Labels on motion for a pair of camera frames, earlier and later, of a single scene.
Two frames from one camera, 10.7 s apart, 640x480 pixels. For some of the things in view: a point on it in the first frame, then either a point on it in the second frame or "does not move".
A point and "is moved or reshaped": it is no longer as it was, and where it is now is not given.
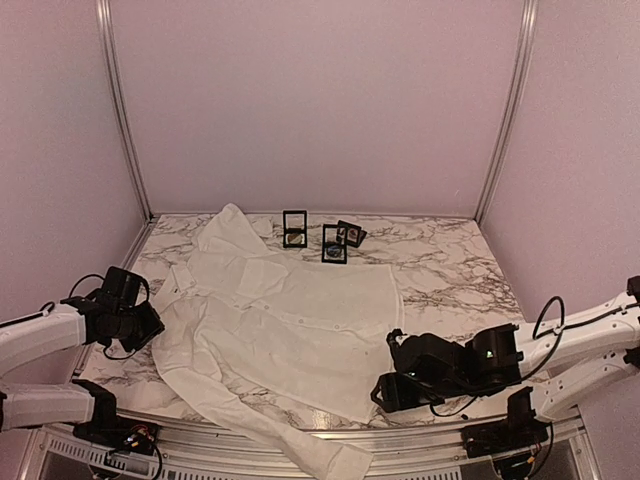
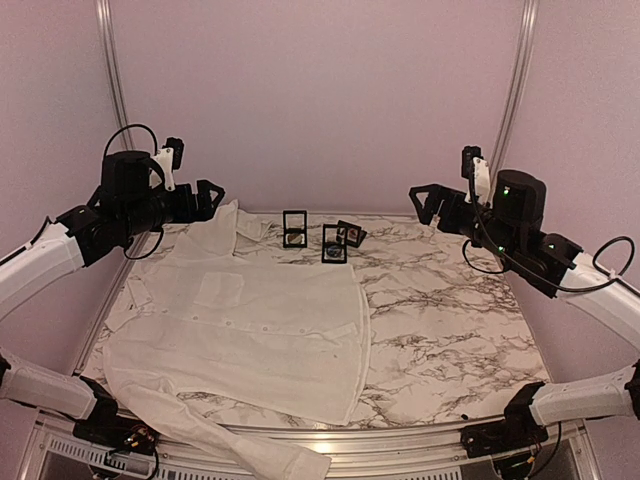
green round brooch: (295, 238) does not move
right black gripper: (396, 396) -> (439, 194)
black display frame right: (352, 234) does not move
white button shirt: (263, 333) is moved or reshaped
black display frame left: (294, 228) does not move
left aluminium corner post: (118, 88) does not move
